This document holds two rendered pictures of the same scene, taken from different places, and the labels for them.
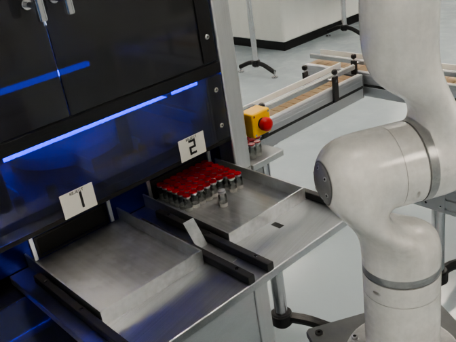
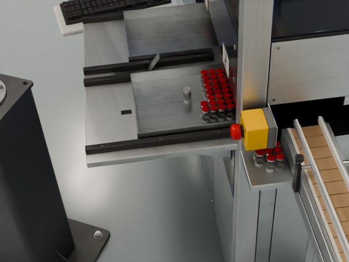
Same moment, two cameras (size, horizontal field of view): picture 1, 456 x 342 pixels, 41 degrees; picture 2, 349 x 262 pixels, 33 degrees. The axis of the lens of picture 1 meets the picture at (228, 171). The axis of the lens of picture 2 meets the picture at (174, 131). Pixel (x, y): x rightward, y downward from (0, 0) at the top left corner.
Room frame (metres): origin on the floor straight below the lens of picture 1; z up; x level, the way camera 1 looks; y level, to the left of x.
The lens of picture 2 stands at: (2.05, -1.06, 1.99)
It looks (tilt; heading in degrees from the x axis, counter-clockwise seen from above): 44 degrees down; 124
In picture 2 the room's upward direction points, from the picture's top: 4 degrees counter-clockwise
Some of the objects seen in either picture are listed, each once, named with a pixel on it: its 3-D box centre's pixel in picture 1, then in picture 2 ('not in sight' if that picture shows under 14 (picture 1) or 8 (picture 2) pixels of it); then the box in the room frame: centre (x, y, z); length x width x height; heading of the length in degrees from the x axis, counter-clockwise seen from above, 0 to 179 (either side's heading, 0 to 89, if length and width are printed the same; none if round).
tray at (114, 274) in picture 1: (111, 258); (178, 31); (1.16, 0.29, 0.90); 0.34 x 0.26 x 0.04; 39
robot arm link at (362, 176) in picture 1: (379, 205); not in sight; (0.77, -0.21, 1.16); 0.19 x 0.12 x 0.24; 101
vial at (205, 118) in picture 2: (238, 180); (205, 115); (1.44, -0.02, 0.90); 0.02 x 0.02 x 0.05
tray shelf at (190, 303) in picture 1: (190, 244); (163, 73); (1.22, 0.11, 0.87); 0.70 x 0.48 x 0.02; 129
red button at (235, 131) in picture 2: (264, 123); (238, 131); (1.59, -0.12, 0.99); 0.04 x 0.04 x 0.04; 39
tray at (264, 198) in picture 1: (222, 197); (193, 99); (1.38, 0.03, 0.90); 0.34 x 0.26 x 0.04; 39
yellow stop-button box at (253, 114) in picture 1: (253, 121); (256, 129); (1.63, -0.10, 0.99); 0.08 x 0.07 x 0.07; 39
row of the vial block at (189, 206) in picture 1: (210, 190); (209, 95); (1.41, 0.05, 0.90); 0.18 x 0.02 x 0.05; 129
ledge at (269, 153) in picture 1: (252, 155); (271, 166); (1.67, -0.08, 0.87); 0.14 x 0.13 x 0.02; 39
